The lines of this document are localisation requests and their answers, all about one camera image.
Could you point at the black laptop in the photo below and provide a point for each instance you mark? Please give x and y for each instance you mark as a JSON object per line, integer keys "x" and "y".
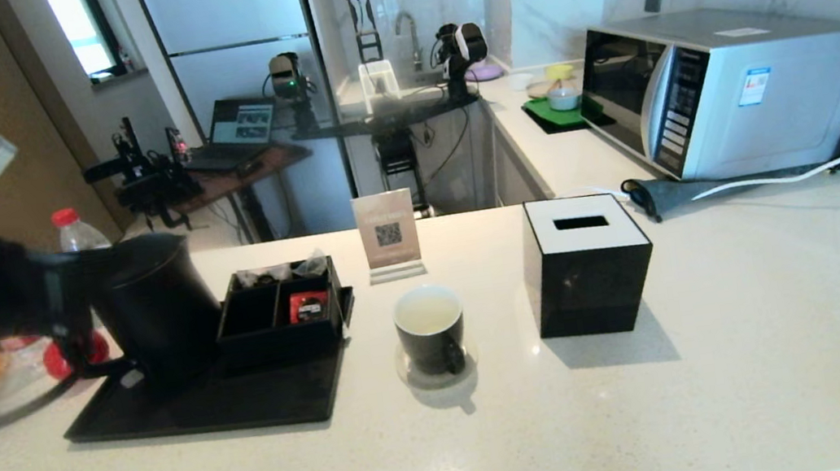
{"x": 244, "y": 123}

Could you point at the small white bowl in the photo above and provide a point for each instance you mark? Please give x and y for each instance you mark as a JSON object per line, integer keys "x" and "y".
{"x": 521, "y": 82}

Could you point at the black desk mounted device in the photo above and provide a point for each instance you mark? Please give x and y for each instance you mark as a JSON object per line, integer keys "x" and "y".
{"x": 150, "y": 183}

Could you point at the black mug white inside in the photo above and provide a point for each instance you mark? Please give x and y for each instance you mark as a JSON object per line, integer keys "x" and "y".
{"x": 428, "y": 349}

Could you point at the window with dark frame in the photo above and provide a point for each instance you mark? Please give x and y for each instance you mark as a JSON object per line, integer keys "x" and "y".
{"x": 83, "y": 28}

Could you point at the green mat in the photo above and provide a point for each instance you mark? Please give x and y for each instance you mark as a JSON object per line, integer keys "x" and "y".
{"x": 551, "y": 117}

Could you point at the brown wooden desk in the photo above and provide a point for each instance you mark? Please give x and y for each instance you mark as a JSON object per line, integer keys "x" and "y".
{"x": 270, "y": 162}

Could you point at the silver microwave oven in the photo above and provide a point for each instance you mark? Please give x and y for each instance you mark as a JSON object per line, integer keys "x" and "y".
{"x": 778, "y": 95}

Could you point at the red coffee sachet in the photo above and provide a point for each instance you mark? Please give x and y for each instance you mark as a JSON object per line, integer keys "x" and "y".
{"x": 306, "y": 305}

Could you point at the black serving tray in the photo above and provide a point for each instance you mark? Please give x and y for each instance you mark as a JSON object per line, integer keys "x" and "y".
{"x": 246, "y": 399}

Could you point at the black electric kettle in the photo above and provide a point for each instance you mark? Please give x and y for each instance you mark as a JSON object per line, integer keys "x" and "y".
{"x": 161, "y": 321}

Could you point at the black background robot stand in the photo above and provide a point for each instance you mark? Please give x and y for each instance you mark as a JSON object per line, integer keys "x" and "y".
{"x": 397, "y": 156}

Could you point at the purple plate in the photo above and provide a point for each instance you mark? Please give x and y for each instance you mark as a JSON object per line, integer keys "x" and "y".
{"x": 486, "y": 72}

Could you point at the black sensor head green light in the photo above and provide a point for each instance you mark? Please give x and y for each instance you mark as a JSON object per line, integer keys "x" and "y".
{"x": 286, "y": 75}

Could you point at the white plastic rack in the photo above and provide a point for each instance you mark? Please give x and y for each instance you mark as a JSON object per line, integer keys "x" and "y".
{"x": 379, "y": 87}

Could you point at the tan small dish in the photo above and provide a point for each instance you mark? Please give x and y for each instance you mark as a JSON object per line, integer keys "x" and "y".
{"x": 539, "y": 90}

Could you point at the red toy apple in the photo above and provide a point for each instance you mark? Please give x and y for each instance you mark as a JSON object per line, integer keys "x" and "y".
{"x": 64, "y": 363}

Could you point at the clear water bottle red cap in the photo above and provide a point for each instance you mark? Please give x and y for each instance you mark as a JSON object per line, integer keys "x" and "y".
{"x": 79, "y": 234}

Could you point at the silver refrigerator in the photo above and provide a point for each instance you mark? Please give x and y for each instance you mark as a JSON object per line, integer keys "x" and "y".
{"x": 224, "y": 8}

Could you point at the black compartment organizer box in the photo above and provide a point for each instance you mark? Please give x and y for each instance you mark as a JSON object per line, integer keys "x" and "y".
{"x": 279, "y": 341}

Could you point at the chrome sink faucet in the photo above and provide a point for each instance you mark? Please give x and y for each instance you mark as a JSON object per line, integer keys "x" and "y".
{"x": 406, "y": 22}

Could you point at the white bowl with spoon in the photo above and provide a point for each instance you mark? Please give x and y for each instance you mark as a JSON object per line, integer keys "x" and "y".
{"x": 563, "y": 99}

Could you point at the QR code acrylic sign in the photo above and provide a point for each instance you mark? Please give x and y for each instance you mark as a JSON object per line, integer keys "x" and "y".
{"x": 386, "y": 228}

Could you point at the yellow bowl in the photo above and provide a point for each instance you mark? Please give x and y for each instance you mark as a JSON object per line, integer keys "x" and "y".
{"x": 560, "y": 72}

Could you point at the black tissue box white top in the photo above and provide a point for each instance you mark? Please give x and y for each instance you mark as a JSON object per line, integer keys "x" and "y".
{"x": 591, "y": 285}

